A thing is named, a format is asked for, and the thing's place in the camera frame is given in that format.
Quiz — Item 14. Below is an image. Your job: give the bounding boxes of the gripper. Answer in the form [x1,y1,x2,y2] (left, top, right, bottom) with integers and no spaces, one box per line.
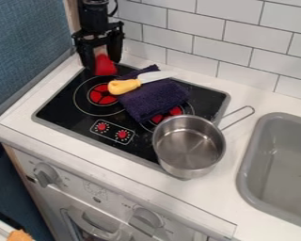
[70,21,126,76]

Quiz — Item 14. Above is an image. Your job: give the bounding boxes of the red toy strawberry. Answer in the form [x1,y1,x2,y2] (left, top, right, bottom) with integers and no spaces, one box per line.
[92,53,119,77]

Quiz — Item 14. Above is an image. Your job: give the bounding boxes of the yellow and white toy knife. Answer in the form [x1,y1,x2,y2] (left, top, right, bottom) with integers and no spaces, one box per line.
[106,71,180,96]

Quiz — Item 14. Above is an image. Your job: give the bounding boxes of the toy stove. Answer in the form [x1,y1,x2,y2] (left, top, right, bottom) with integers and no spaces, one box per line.
[31,62,232,176]

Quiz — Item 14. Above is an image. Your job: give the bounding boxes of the dark blue cloth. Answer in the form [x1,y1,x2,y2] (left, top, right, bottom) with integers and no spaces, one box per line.
[116,64,193,124]

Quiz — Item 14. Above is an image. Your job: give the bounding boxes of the silver pot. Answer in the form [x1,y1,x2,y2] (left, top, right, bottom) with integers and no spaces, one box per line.
[150,104,257,181]

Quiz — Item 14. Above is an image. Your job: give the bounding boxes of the toy sink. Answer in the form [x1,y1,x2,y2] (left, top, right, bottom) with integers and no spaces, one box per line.
[234,111,301,232]

